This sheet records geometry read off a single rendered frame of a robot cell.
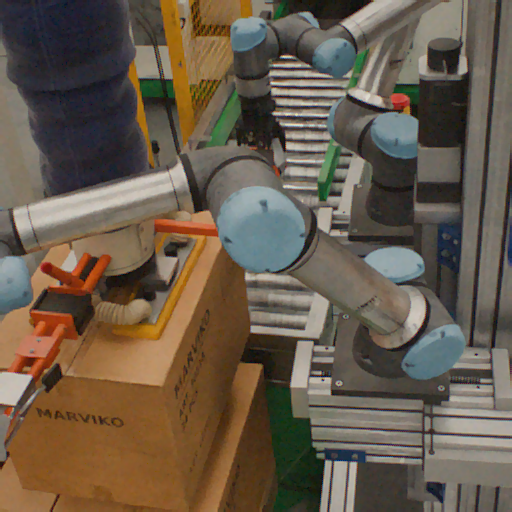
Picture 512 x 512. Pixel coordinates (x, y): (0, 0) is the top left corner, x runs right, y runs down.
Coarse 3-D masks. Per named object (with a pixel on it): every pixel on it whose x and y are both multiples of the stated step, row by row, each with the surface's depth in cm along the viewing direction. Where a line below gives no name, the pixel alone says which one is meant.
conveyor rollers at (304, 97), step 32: (288, 64) 394; (288, 96) 372; (320, 96) 369; (288, 128) 351; (320, 128) 347; (288, 160) 328; (320, 160) 325; (288, 288) 271; (256, 320) 258; (288, 320) 255
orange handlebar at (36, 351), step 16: (160, 224) 183; (176, 224) 182; (192, 224) 182; (208, 224) 181; (80, 272) 173; (96, 272) 172; (32, 336) 157; (64, 336) 159; (16, 352) 154; (32, 352) 154; (48, 352) 154; (16, 368) 152; (32, 368) 152; (48, 368) 154
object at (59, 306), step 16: (48, 288) 167; (64, 288) 166; (80, 288) 165; (48, 304) 164; (64, 304) 163; (80, 304) 162; (32, 320) 162; (48, 320) 161; (64, 320) 160; (80, 320) 163; (48, 336) 163
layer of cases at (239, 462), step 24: (240, 384) 237; (264, 384) 245; (240, 408) 230; (264, 408) 248; (216, 432) 224; (240, 432) 223; (264, 432) 250; (216, 456) 218; (240, 456) 224; (264, 456) 252; (0, 480) 218; (216, 480) 212; (240, 480) 226; (264, 480) 255; (0, 504) 212; (24, 504) 211; (48, 504) 211; (72, 504) 210; (96, 504) 209; (120, 504) 209; (192, 504) 207; (216, 504) 206; (240, 504) 227
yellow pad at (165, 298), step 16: (192, 240) 197; (160, 256) 193; (176, 256) 192; (192, 256) 193; (176, 272) 188; (144, 288) 181; (160, 288) 184; (176, 288) 185; (128, 304) 182; (160, 304) 180; (144, 320) 177; (160, 320) 177; (128, 336) 176; (144, 336) 175
